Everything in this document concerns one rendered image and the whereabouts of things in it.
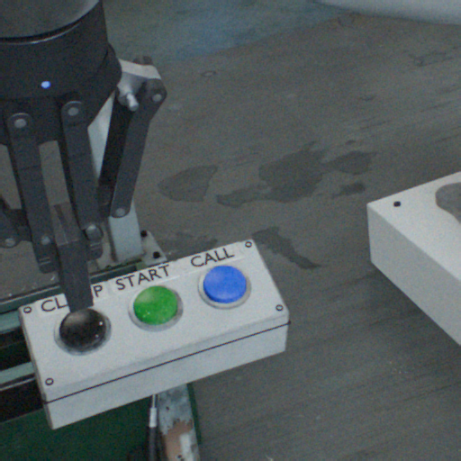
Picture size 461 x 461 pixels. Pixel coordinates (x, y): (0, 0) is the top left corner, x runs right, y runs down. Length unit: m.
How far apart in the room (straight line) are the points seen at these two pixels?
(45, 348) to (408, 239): 0.52
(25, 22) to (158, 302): 0.30
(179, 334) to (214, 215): 0.68
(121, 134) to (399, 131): 1.00
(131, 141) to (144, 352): 0.18
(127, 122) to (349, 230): 0.77
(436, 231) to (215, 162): 0.47
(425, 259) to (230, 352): 0.41
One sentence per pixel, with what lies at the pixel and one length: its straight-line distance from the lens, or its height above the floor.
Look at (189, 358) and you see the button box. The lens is 0.72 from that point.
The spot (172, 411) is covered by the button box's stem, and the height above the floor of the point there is 0.97.
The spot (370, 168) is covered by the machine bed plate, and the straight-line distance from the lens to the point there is 1.44.
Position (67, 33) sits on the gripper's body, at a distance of 0.48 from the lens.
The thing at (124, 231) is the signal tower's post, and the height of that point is 0.85.
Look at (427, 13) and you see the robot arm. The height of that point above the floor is 1.34.
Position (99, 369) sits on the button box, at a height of 1.05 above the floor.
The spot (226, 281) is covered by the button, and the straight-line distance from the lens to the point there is 0.72.
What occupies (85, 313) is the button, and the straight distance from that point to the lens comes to 0.71.
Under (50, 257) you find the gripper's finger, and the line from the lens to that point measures 0.63.
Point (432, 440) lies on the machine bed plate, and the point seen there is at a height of 0.80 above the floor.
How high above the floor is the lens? 1.46
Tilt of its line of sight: 30 degrees down
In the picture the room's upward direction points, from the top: 9 degrees counter-clockwise
